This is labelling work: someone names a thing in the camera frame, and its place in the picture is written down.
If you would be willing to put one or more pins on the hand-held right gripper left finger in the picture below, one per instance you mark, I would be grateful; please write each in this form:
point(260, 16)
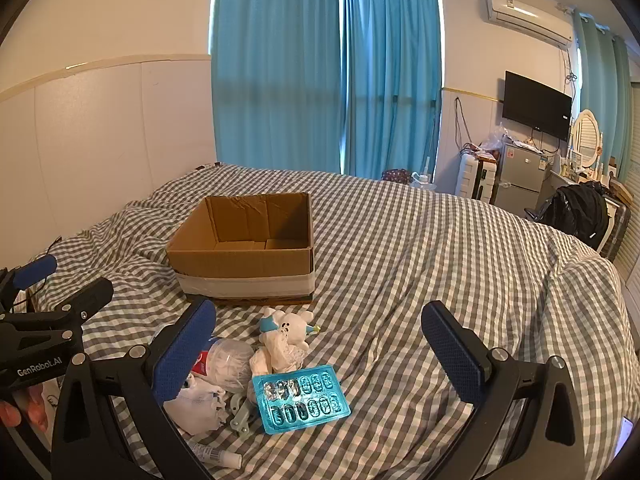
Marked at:
point(184, 355)

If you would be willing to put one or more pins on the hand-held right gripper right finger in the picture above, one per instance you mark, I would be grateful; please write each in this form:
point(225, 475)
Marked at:
point(452, 355)

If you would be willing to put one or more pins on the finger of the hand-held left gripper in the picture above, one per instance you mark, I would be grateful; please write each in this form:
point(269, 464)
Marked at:
point(87, 300)
point(35, 269)

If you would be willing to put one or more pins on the clear plastic bottle red label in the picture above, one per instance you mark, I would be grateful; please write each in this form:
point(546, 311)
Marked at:
point(225, 362)

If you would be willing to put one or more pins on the white plastic bag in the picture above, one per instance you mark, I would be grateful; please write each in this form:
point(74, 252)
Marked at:
point(197, 410)

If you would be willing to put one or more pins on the grey-green scissors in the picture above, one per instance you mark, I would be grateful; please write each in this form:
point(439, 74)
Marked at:
point(241, 412)

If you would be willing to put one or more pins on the white tissue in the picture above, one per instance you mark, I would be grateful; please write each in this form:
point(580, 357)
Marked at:
point(277, 357)

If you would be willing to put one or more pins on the brown cardboard box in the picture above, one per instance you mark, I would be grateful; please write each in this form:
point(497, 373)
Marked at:
point(240, 266)

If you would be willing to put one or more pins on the small white tube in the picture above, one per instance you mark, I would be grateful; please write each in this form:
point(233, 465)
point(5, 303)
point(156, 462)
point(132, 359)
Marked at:
point(215, 456)

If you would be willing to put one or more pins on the blue blister pack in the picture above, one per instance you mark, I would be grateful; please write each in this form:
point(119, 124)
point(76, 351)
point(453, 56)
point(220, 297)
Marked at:
point(300, 400)

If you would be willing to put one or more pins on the person's left hand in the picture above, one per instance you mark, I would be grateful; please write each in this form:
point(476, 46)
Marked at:
point(37, 410)

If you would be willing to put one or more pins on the grey checkered blanket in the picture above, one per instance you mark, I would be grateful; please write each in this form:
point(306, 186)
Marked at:
point(400, 270)

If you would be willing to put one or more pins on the clear water jug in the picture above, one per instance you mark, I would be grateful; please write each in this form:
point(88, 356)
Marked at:
point(424, 180)

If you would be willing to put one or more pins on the white suitcase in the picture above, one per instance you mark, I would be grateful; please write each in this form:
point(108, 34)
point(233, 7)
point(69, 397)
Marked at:
point(475, 177)

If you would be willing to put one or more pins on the dark patterned bag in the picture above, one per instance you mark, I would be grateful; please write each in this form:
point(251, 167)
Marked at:
point(396, 176)

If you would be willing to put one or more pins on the black backpack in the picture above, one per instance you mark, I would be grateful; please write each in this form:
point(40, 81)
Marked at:
point(575, 212)

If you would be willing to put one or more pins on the smartphone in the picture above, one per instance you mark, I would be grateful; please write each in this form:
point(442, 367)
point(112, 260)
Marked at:
point(625, 437)

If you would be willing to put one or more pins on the silver mini fridge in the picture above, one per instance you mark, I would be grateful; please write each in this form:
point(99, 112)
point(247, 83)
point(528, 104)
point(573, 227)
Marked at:
point(520, 172)

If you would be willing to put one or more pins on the white louvered wardrobe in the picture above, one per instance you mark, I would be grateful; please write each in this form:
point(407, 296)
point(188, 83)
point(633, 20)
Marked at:
point(632, 240)

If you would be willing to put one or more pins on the clear plastic bag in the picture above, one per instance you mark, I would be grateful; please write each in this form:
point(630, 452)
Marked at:
point(496, 141)

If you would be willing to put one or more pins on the white oval mirror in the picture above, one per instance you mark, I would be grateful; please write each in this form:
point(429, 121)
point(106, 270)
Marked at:
point(586, 137)

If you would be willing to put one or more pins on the narrow blue curtain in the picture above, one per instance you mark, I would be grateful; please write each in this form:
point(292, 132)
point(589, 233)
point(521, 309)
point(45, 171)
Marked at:
point(392, 75)

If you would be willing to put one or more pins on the wide blue curtain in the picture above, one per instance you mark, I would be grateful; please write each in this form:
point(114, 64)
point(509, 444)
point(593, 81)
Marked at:
point(277, 70)

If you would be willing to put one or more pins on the teal eyelet curtain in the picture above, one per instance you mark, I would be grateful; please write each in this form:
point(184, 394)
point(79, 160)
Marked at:
point(602, 90)

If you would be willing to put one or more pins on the white air conditioner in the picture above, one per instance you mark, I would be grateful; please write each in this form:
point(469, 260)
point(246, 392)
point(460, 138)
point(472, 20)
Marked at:
point(525, 17)

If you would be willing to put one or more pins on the black wall television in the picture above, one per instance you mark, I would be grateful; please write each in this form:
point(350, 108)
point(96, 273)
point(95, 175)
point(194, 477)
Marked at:
point(535, 105)

